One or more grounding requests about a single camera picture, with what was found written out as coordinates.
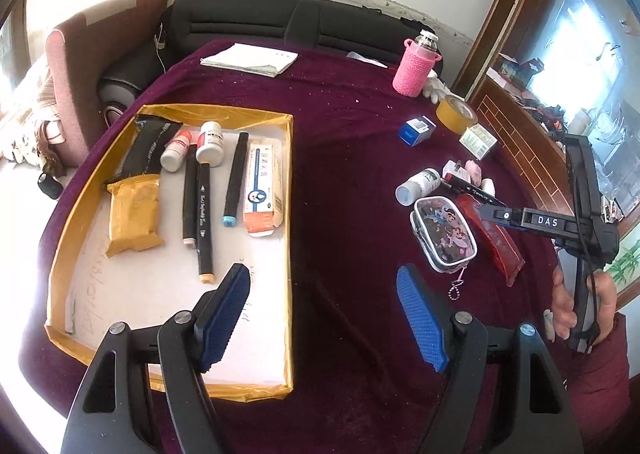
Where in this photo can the white paper sheet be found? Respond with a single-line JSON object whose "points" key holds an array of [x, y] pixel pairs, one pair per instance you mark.
{"points": [[367, 59]]}

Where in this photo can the maroon armchair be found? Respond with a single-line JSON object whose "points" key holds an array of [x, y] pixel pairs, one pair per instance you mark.
{"points": [[85, 74]]}

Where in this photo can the yellow cardboard box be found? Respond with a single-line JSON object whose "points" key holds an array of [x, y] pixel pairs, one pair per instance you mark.
{"points": [[150, 314]]}

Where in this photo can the black foil packet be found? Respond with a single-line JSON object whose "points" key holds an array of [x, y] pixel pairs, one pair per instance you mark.
{"points": [[147, 146]]}

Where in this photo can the small white bottle red cap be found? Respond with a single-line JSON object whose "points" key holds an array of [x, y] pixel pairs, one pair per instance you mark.
{"points": [[175, 151]]}

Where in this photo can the small black object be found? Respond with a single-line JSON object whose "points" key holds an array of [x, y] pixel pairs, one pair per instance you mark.
{"points": [[50, 185]]}

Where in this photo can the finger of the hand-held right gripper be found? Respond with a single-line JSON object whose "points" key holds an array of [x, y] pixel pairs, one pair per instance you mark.
{"points": [[502, 216]]}

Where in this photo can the white bottle red label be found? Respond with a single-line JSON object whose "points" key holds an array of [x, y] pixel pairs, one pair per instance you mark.
{"points": [[210, 144]]}

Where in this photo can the black marker blue tip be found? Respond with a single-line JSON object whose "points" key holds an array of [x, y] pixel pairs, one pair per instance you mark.
{"points": [[235, 179]]}

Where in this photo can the person's right forearm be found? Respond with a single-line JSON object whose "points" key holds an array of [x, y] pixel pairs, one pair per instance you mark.
{"points": [[607, 379]]}

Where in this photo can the white paper stack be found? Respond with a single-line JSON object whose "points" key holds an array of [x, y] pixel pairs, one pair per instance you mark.
{"points": [[250, 59]]}

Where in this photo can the yellow foil packet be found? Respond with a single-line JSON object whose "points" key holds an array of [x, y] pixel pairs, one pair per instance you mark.
{"points": [[134, 214]]}

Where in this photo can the blue and white box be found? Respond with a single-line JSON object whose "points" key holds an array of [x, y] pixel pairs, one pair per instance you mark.
{"points": [[416, 131]]}

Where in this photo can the black marker beige tip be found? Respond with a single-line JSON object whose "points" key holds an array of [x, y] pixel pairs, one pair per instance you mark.
{"points": [[189, 199]]}

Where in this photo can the patterned blanket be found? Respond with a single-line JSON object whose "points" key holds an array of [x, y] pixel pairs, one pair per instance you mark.
{"points": [[30, 124]]}

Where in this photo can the white gloves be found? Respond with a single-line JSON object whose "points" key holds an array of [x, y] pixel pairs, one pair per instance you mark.
{"points": [[437, 86]]}

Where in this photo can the white cardboard box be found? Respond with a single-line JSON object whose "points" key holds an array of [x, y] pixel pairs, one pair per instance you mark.
{"points": [[478, 140]]}

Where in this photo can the black marker red cap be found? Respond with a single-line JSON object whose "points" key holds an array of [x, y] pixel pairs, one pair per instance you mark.
{"points": [[470, 186]]}

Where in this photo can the black marker orange tip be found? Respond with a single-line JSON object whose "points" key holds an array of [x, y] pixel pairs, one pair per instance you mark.
{"points": [[204, 224]]}

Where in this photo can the pink knitted sleeve bottle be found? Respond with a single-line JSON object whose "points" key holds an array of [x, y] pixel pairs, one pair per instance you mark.
{"points": [[415, 66]]}

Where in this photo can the black sofa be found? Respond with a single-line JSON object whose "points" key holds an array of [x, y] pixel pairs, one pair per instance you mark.
{"points": [[250, 24]]}

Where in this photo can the red foil packet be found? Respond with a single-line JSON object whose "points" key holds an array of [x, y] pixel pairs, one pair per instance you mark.
{"points": [[500, 249]]}

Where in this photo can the white eye drop bottle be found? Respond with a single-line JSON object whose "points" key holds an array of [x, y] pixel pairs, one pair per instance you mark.
{"points": [[488, 185]]}

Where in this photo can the purple tablecloth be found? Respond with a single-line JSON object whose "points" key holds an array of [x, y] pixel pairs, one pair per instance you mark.
{"points": [[350, 184]]}

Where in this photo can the yellow tape roll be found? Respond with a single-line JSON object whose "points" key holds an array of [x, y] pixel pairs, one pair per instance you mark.
{"points": [[455, 114]]}

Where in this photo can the orange and white medicine box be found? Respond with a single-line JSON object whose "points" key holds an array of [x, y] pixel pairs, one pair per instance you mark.
{"points": [[264, 189]]}

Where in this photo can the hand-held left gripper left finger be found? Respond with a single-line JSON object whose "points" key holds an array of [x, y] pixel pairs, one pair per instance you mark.
{"points": [[225, 314]]}

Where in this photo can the clear cartoon print pouch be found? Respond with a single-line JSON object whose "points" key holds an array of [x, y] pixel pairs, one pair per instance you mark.
{"points": [[445, 234]]}

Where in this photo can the white bottle green label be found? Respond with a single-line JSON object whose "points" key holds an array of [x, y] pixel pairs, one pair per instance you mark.
{"points": [[417, 186]]}

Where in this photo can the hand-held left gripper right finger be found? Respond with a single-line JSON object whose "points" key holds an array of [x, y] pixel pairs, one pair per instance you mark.
{"points": [[422, 319]]}

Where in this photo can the person's right hand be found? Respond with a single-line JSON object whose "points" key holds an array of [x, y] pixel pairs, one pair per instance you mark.
{"points": [[562, 304]]}

